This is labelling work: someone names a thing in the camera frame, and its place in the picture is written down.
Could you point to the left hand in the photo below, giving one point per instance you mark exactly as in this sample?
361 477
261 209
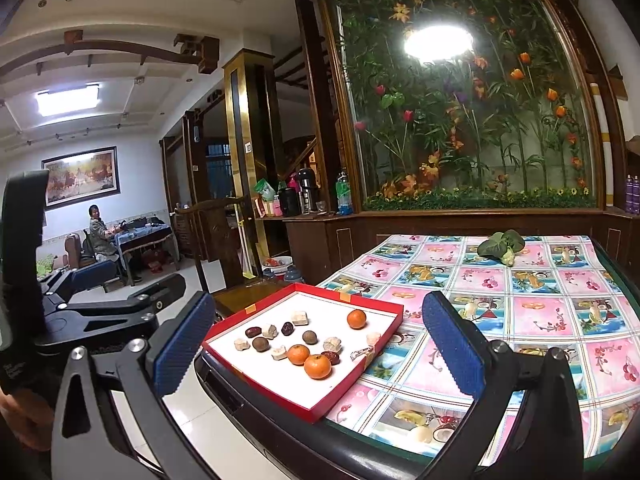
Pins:
30 417

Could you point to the large orange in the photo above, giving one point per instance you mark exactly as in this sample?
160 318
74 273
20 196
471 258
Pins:
318 366

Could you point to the green plastic bottle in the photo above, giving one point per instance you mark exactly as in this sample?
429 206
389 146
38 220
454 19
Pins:
343 194

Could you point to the fruit pattern tablecloth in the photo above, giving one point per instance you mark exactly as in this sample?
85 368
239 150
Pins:
561 291

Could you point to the seated person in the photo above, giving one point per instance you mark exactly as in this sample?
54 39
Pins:
101 237

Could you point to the beige cut chunk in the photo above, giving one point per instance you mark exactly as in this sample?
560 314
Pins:
332 344

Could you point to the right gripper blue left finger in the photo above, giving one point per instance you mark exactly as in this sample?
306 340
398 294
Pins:
176 342

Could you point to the framed landscape painting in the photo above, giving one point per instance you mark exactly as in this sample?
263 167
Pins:
77 177

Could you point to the glass flower display cabinet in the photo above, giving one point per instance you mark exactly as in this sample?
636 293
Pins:
463 104

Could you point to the small orange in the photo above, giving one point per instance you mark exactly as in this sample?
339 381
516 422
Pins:
357 319
298 354

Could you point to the red white-lined box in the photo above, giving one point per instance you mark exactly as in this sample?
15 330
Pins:
271 373

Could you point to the dark wooden chair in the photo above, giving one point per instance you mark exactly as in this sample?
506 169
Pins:
223 230

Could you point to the green bok choy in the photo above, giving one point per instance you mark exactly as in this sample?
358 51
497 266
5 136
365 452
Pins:
502 247

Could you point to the white cut chunk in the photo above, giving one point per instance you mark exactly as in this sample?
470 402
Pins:
300 319

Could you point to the brown round longan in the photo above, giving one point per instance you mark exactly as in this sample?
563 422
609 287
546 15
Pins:
310 337

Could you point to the red jujube date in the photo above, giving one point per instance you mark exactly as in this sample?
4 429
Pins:
253 332

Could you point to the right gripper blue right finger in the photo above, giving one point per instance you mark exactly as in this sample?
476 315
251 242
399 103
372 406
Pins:
463 347

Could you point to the black thermos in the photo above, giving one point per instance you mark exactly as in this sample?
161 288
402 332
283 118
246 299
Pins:
308 189

